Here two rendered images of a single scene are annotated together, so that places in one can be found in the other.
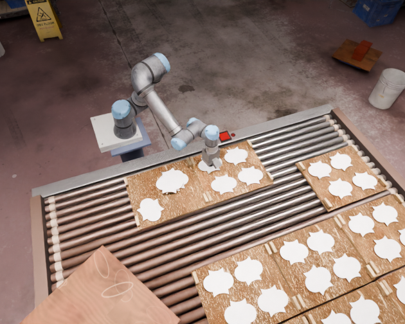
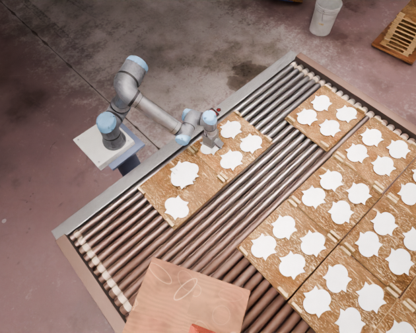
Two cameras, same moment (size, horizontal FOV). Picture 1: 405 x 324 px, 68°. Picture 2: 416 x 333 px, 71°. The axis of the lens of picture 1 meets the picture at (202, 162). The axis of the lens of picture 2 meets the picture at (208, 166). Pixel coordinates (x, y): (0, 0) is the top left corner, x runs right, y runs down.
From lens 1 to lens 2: 0.31 m
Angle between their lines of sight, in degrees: 12
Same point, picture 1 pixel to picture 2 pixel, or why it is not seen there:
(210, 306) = (265, 268)
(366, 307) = (383, 219)
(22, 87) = not seen: outside the picture
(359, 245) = (361, 171)
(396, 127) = (341, 49)
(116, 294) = (187, 293)
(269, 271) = (300, 221)
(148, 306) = (218, 291)
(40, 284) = (110, 312)
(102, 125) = (89, 143)
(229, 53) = (166, 22)
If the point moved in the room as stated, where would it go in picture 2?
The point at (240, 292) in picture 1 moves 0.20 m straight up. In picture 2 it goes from (284, 247) to (292, 238)
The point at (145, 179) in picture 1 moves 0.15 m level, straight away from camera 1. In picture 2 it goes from (158, 180) to (144, 164)
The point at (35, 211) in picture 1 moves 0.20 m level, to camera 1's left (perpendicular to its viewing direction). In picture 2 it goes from (68, 250) to (30, 264)
